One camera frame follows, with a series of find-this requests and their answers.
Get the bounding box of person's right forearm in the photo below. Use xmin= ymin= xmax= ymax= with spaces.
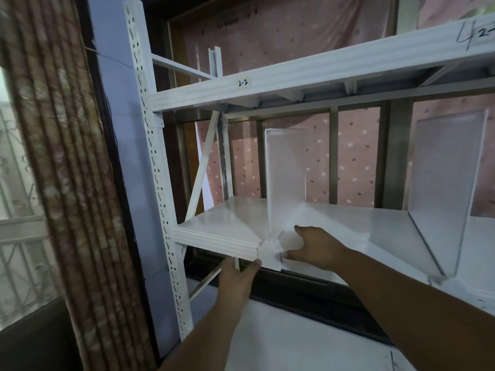
xmin=340 ymin=247 xmax=495 ymax=371

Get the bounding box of person's left hand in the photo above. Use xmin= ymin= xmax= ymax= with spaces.
xmin=218 ymin=257 xmax=263 ymax=310

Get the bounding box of white window grille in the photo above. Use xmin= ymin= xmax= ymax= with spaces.
xmin=0 ymin=69 xmax=65 ymax=330

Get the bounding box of person's right hand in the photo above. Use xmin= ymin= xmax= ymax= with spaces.
xmin=283 ymin=225 xmax=351 ymax=273

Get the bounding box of white shelf divider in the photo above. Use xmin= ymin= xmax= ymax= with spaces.
xmin=408 ymin=108 xmax=489 ymax=278
xmin=257 ymin=128 xmax=310 ymax=272

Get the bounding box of white metal shelving rack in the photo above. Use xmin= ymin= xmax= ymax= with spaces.
xmin=123 ymin=0 xmax=495 ymax=371

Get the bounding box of person's left forearm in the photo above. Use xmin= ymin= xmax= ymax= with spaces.
xmin=158 ymin=299 xmax=253 ymax=371

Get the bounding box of pink dotted curtain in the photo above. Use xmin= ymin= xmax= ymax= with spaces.
xmin=182 ymin=0 xmax=495 ymax=219

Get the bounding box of brown patterned curtain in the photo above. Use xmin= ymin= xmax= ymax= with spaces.
xmin=0 ymin=0 xmax=158 ymax=371

